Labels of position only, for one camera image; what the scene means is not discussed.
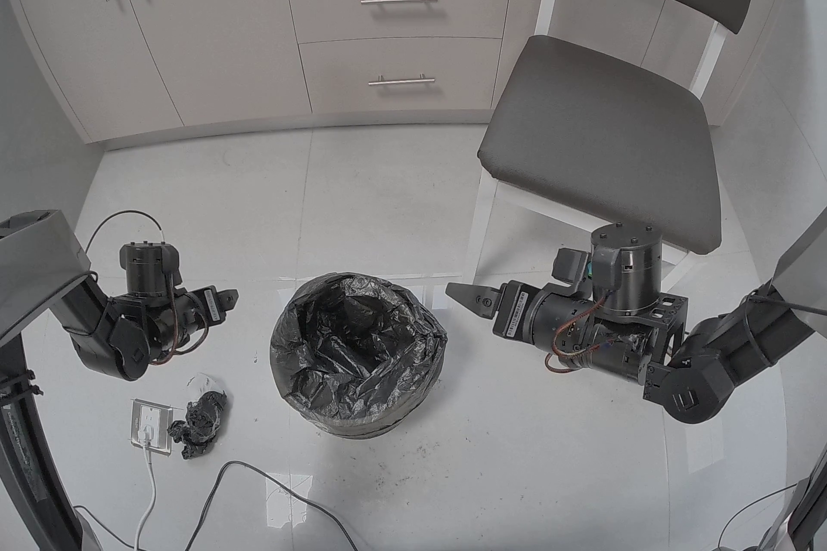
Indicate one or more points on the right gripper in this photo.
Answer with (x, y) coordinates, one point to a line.
(555, 322)

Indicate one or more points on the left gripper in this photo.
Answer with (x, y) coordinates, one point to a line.
(187, 313)

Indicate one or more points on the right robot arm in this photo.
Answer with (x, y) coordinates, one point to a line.
(711, 355)

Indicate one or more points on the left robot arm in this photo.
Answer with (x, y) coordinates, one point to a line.
(39, 277)

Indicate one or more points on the crumpled black plastic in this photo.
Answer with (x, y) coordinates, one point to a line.
(200, 422)

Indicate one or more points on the black plastic bag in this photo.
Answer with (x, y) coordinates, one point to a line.
(362, 355)

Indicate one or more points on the dark grey white-framed chair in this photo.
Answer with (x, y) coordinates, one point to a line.
(601, 148)

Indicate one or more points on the beige cabinet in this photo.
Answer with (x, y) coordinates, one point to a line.
(213, 19)

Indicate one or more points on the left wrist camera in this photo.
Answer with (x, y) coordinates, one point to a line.
(170, 261)

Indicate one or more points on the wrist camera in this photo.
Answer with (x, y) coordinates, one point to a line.
(170, 261)
(568, 265)

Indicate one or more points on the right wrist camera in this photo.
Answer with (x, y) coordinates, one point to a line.
(568, 265)

